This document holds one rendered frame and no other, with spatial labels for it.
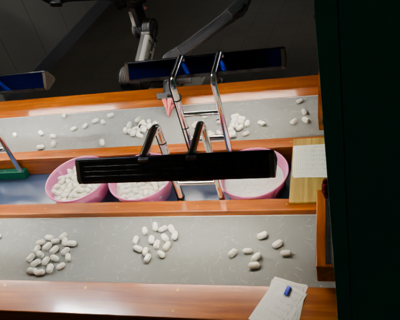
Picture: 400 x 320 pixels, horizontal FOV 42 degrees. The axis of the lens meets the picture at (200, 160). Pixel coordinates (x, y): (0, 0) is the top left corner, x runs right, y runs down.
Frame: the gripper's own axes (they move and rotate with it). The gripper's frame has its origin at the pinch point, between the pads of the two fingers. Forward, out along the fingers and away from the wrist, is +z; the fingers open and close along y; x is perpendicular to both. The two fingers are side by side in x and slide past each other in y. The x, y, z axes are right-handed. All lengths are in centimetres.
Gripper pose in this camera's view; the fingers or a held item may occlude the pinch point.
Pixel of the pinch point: (168, 114)
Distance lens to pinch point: 232.2
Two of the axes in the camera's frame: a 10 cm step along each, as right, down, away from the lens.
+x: 2.7, 1.3, 9.5
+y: 9.6, -0.1, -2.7
